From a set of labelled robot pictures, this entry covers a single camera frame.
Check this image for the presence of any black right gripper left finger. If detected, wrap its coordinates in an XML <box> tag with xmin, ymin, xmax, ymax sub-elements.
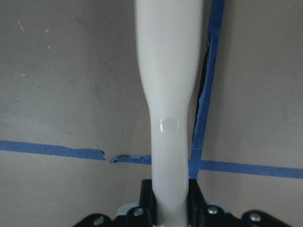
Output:
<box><xmin>139</xmin><ymin>179</ymin><xmax>157</xmax><ymax>225</ymax></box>

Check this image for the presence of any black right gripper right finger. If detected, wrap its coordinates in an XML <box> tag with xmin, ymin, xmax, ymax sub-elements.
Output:
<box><xmin>187</xmin><ymin>179</ymin><xmax>206</xmax><ymax>227</ymax></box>

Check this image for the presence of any white hand brush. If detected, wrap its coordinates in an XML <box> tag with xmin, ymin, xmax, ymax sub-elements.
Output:
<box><xmin>134</xmin><ymin>0</ymin><xmax>203</xmax><ymax>227</ymax></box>

